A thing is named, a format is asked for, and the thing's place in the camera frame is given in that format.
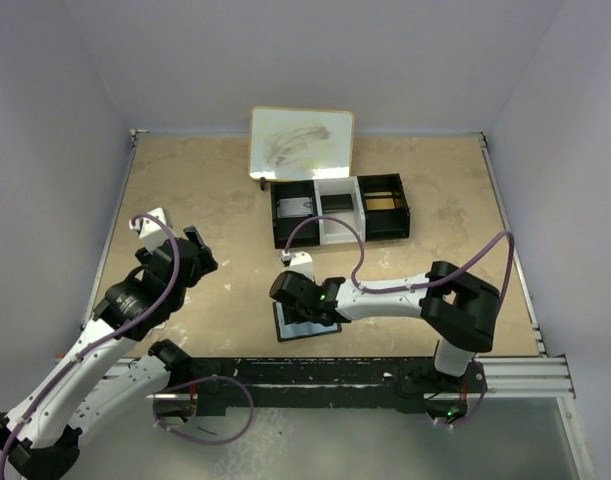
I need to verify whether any black leather card holder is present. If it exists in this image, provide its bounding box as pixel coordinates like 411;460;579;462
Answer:
272;302;342;342

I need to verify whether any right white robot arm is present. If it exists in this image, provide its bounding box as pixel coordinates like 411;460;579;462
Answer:
269;261;501;391

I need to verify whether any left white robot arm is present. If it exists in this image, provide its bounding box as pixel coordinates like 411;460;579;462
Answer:
0;216;218;479

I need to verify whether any gold card in tray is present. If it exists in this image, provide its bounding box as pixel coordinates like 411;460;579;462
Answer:
363;191;400;211

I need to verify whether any black and white compartment tray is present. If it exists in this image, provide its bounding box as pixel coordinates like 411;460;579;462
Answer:
270;174;411;249

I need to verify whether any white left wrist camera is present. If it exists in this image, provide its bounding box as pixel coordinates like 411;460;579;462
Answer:
128;207;172;252

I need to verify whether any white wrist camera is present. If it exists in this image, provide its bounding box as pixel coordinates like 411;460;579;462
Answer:
128;207;172;252
280;250;315;281

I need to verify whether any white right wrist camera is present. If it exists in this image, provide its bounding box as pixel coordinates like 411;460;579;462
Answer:
280;250;315;281

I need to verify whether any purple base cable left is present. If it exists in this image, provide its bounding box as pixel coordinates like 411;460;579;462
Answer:
152;374;255;444

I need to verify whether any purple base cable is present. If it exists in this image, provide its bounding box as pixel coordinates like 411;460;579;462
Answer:
152;374;255;444
432;359;487;431

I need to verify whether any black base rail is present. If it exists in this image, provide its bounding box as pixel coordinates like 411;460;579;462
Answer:
156;353;487;418

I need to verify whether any white board with wooden frame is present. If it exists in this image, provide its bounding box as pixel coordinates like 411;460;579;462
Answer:
249;106;355;181

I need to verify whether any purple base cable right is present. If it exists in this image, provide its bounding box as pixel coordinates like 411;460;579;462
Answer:
432;359;487;431

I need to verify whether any aluminium table frame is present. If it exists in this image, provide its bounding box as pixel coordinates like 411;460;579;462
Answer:
22;129;596;480

